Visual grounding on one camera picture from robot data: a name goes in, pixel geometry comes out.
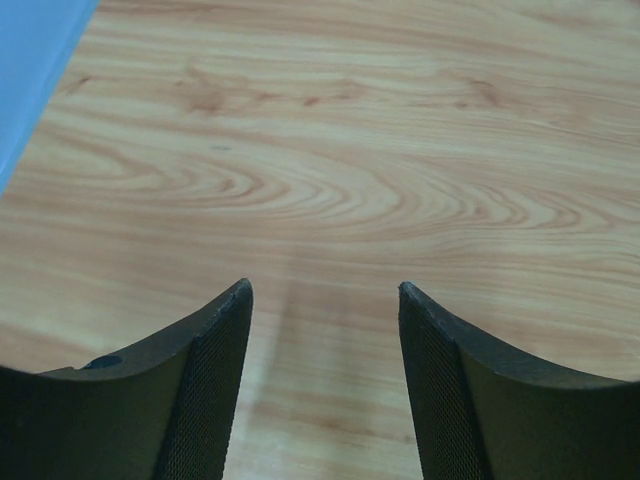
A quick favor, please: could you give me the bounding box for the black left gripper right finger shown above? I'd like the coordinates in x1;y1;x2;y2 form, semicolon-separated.
398;282;639;479

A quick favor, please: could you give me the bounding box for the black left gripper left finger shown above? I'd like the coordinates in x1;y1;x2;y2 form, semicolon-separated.
1;279;253;479

